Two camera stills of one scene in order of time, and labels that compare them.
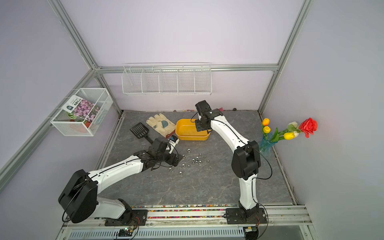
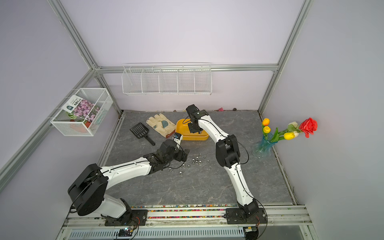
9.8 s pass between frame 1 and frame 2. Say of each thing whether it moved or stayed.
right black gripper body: moved
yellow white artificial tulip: stayed
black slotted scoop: stayed
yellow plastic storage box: stayed
